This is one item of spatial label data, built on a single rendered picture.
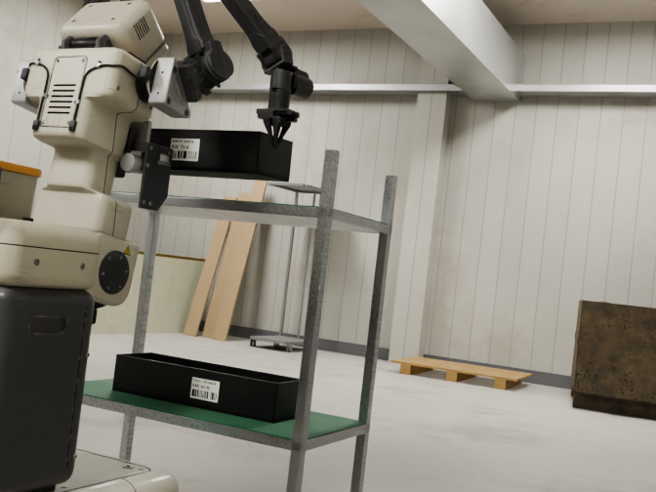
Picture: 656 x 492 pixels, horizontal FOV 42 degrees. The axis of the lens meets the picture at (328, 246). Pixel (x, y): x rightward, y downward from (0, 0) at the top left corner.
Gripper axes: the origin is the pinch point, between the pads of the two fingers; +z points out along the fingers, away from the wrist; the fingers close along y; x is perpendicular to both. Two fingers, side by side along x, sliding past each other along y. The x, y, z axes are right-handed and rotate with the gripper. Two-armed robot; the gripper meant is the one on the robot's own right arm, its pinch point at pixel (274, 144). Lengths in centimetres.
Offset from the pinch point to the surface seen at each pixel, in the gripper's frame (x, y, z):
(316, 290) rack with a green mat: 1.0, -17.1, 37.4
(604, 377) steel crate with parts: -460, -21, 97
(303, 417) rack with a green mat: 2, -17, 70
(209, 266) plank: -552, 404, 47
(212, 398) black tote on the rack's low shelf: -11, 20, 72
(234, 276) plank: -547, 367, 55
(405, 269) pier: -584, 193, 32
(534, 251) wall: -605, 73, 3
